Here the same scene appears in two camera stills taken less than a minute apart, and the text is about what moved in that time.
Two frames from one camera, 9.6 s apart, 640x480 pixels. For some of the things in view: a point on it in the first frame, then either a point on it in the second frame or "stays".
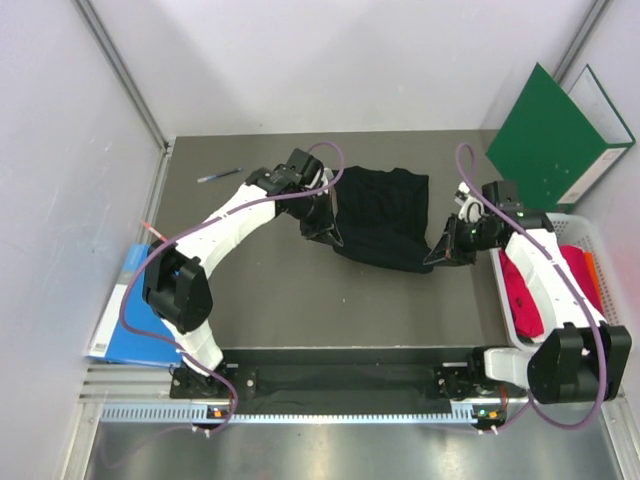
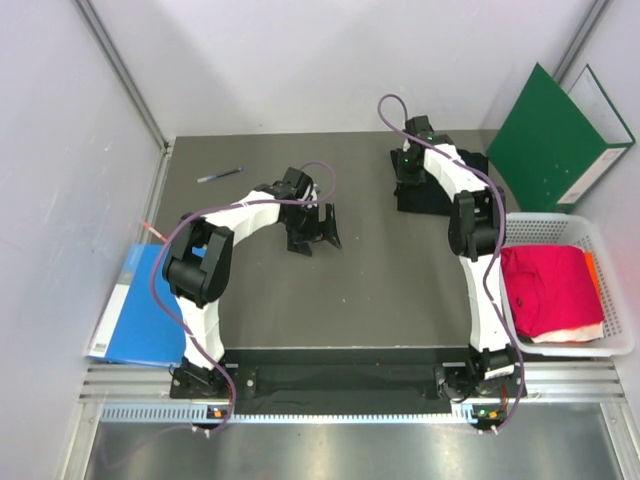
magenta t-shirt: x=526 y=303 stays
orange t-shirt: x=594 y=273 stays
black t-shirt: x=383 y=218 to x=425 y=196
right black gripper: x=443 y=253 to x=403 y=177
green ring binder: x=560 y=146 stays
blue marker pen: x=206 y=178 stays
